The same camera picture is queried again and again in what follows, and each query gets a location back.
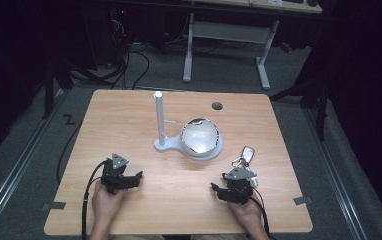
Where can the person's left hand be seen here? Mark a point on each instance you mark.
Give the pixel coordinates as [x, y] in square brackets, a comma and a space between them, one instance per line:
[105, 203]

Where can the person's right hand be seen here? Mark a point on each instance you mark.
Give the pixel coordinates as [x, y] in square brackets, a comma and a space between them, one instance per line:
[247, 213]

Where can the silver metal bowl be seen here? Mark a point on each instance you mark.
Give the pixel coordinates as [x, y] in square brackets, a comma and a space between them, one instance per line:
[199, 137]

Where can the black metal stand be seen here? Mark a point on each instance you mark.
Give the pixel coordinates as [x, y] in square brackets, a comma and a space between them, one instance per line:
[319, 103]
[50, 86]

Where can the metal floor rail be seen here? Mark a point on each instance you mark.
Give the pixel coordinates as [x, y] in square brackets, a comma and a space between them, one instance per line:
[15, 166]
[337, 173]

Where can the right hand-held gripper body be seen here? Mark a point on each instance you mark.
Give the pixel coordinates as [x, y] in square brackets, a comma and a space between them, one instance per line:
[238, 186]

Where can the white-framed wooden desk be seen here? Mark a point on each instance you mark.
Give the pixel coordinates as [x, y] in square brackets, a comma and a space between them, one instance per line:
[232, 31]

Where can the white stand with pole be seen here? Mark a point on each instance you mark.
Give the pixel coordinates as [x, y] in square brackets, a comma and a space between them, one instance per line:
[159, 116]

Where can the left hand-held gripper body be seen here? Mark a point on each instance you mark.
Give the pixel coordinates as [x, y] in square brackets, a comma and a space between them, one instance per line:
[114, 175]

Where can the grey tape strip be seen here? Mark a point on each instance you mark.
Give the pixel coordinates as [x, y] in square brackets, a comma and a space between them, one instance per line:
[302, 200]
[55, 205]

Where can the black round table grommet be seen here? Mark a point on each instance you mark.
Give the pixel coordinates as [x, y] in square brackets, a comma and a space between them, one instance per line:
[217, 106]

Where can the black computer tower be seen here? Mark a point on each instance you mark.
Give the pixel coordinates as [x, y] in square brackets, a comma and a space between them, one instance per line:
[104, 33]

